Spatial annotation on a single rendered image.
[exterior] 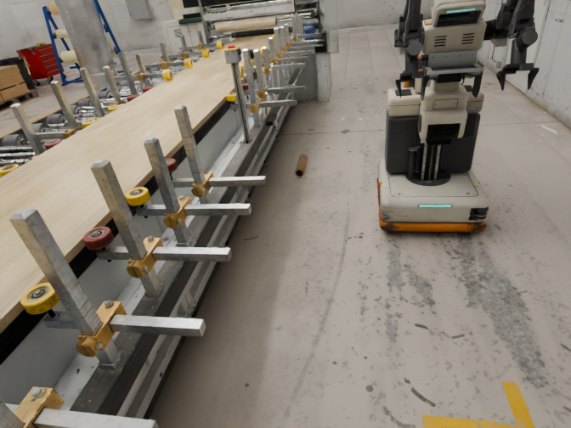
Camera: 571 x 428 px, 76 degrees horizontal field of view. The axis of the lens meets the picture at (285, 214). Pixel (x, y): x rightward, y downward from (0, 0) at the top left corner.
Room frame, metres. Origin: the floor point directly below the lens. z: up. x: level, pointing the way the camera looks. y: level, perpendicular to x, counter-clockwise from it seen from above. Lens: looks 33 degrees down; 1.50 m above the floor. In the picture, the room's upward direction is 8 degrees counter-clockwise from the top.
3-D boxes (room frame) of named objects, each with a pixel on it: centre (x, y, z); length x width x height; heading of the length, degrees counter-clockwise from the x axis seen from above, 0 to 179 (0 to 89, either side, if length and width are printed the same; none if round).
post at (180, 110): (1.36, 0.33, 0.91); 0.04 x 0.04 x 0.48; 77
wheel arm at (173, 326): (0.65, 0.45, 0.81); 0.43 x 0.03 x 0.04; 77
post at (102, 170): (0.87, 0.45, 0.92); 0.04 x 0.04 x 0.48; 77
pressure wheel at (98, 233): (0.94, 0.58, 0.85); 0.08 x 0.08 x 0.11
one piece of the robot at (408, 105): (2.21, -1.00, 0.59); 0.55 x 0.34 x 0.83; 76
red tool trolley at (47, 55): (9.51, 5.21, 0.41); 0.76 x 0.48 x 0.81; 174
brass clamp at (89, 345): (0.65, 0.50, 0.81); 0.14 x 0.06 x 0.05; 167
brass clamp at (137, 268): (0.89, 0.44, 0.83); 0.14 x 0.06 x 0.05; 167
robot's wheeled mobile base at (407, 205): (2.12, -0.98, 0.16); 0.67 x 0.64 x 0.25; 166
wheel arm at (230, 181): (1.38, 0.28, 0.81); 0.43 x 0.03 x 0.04; 77
